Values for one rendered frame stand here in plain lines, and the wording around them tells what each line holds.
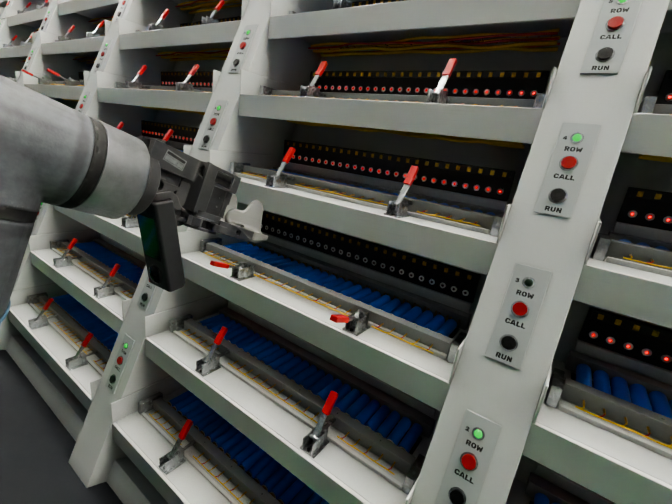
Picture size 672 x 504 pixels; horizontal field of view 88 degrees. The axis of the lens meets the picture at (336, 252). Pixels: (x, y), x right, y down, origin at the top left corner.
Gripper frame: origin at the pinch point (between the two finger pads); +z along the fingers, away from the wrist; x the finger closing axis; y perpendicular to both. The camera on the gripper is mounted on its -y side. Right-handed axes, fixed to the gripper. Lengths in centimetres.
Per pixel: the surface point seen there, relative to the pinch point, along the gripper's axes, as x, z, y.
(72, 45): 134, 12, 47
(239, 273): 8.4, 8.6, -7.5
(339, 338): -16.1, 8.3, -10.4
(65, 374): 52, 7, -48
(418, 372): -29.0, 8.0, -9.9
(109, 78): 97, 13, 34
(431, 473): -34.4, 7.3, -20.4
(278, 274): 2.6, 12.6, -5.4
